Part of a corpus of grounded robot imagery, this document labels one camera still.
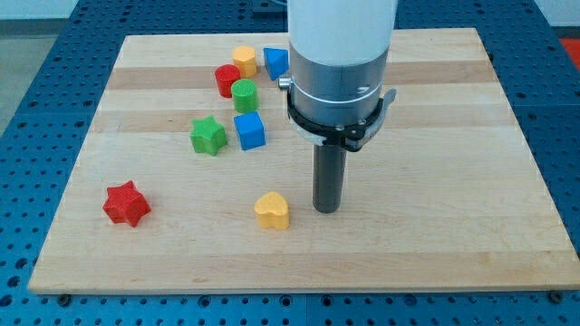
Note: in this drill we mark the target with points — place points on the yellow heart block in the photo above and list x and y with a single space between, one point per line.
272 211

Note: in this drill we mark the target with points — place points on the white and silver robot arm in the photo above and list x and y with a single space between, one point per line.
338 52

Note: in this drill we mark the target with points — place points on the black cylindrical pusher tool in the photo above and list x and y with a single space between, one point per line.
329 166

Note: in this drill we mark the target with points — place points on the blue cube block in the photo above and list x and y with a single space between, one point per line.
250 130

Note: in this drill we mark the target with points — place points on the green cylinder block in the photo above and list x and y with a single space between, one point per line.
244 95

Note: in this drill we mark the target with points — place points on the green star block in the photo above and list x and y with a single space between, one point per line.
207 136

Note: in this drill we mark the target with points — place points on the wooden board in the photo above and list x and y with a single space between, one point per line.
447 197

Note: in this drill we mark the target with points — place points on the blue triangle block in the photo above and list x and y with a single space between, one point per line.
276 62

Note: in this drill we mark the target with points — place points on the red cylinder block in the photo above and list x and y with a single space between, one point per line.
226 75

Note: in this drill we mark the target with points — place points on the yellow hexagon block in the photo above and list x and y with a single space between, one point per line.
244 58

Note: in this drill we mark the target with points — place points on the red star block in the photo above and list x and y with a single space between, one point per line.
126 204

